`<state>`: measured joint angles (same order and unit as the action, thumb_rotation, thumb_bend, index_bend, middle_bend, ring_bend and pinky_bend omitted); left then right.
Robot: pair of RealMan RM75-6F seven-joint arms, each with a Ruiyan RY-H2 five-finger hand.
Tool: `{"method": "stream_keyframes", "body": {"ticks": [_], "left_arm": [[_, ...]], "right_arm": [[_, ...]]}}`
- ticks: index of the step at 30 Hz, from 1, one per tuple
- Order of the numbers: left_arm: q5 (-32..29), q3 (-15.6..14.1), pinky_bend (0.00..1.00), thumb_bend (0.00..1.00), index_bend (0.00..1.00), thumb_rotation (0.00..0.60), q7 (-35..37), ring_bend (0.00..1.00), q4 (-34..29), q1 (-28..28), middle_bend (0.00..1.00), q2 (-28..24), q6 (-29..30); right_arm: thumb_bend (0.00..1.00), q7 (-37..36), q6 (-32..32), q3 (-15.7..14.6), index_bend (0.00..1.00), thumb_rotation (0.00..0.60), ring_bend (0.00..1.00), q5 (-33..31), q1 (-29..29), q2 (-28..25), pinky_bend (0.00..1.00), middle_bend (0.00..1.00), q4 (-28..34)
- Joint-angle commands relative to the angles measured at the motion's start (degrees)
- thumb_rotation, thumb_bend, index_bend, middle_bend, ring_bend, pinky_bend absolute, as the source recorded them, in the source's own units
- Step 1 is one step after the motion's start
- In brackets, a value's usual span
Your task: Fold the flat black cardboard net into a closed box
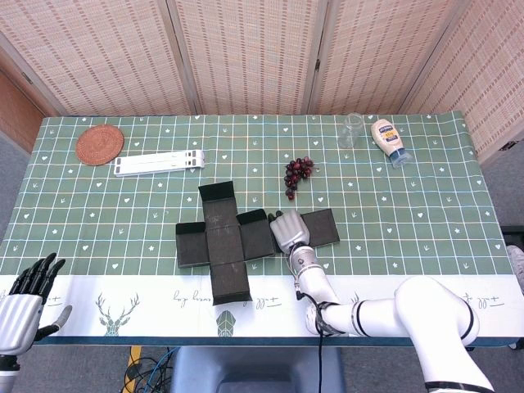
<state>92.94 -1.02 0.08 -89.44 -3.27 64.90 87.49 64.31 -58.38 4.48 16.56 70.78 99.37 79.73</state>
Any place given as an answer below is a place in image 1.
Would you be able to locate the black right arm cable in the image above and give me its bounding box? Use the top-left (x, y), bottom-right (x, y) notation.
top-left (315, 302), bottom-right (327, 393)

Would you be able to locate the black foldable cardboard box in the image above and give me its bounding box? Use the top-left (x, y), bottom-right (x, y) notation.
top-left (174, 180), bottom-right (341, 307)

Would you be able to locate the floor cable tangle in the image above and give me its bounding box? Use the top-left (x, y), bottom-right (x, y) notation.
top-left (122, 346), bottom-right (178, 393)

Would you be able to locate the round woven rattan coaster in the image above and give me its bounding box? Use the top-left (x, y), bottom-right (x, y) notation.
top-left (75, 124), bottom-right (125, 167)

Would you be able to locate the bamboo folding screen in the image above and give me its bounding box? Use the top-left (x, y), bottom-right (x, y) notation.
top-left (0, 0), bottom-right (524, 165)

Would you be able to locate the clear empty jar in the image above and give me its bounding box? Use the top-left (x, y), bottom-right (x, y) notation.
top-left (336, 113), bottom-right (364, 149)

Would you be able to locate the white flat electronic device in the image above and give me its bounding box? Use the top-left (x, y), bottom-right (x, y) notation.
top-left (113, 149), bottom-right (206, 178)

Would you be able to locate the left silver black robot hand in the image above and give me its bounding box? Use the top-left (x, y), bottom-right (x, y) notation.
top-left (0, 252), bottom-right (74, 357)

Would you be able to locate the dark teal under cloth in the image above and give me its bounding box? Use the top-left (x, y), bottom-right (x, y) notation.
top-left (36, 335), bottom-right (517, 350)

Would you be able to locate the mayonnaise squeeze bottle blue cap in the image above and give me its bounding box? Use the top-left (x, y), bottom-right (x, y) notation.
top-left (370, 117), bottom-right (412, 169)

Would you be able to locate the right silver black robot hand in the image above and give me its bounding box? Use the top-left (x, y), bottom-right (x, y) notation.
top-left (269, 210), bottom-right (312, 255)

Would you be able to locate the brown wooden door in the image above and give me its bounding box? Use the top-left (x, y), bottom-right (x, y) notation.
top-left (0, 70), bottom-right (52, 153)

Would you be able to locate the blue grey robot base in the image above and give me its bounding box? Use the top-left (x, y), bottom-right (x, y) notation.
top-left (169, 346), bottom-right (347, 393)

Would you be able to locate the dark red grape bunch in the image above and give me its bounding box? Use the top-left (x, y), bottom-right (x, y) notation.
top-left (283, 156), bottom-right (317, 201)

